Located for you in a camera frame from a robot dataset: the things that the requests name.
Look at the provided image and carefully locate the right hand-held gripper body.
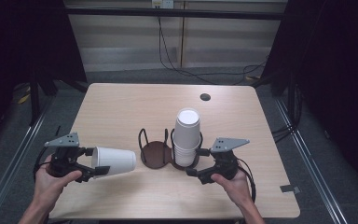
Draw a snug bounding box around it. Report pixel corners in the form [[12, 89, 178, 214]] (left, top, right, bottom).
[[210, 137, 251, 182]]

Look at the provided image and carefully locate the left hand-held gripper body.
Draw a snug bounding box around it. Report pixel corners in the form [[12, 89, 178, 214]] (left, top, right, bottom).
[[44, 132, 90, 183]]

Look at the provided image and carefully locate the white disposable cup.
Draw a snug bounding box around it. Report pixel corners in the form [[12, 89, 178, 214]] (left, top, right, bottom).
[[91, 146, 137, 180]]

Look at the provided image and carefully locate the stack of white paper cups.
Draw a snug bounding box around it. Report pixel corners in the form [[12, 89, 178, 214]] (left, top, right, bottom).
[[171, 107, 201, 168]]

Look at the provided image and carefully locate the brown cup holder tray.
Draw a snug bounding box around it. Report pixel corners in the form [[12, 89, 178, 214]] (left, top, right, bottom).
[[137, 127, 204, 171]]

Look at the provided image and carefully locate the person's right hand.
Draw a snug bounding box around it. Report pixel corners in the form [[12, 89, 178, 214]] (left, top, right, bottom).
[[210, 169, 256, 210]]

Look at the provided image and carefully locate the person's left hand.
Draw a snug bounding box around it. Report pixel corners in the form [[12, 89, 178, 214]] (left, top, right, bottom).
[[32, 161, 83, 207]]

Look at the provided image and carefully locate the grey tape strip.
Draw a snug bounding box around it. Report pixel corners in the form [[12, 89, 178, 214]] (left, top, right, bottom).
[[280, 184, 301, 194]]

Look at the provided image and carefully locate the dark curtain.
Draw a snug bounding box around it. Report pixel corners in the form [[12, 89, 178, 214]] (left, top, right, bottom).
[[260, 0, 358, 188], [0, 0, 89, 150]]

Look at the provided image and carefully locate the black horizontal metal bar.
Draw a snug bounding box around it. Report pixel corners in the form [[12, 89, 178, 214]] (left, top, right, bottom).
[[64, 7, 290, 21]]

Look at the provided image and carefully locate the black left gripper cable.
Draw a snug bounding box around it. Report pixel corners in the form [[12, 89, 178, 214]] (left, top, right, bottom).
[[33, 146, 59, 183]]

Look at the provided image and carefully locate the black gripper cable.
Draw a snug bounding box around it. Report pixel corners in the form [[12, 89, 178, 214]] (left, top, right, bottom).
[[33, 146, 59, 183], [236, 158, 258, 203]]

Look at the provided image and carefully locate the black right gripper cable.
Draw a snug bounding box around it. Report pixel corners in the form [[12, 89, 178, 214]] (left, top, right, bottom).
[[236, 158, 258, 203]]

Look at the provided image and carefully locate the metal floor rail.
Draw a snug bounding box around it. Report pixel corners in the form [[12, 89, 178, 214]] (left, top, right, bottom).
[[0, 94, 59, 224], [273, 97, 351, 224]]

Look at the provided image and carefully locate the bundle of black floor cables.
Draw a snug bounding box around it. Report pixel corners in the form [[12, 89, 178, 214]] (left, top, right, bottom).
[[270, 122, 297, 144]]

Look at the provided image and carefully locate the black wall cable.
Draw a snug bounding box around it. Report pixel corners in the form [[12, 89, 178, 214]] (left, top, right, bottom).
[[157, 15, 269, 87]]

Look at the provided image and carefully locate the white wall outlet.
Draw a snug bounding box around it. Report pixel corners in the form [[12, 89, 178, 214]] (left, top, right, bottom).
[[151, 0, 175, 9]]

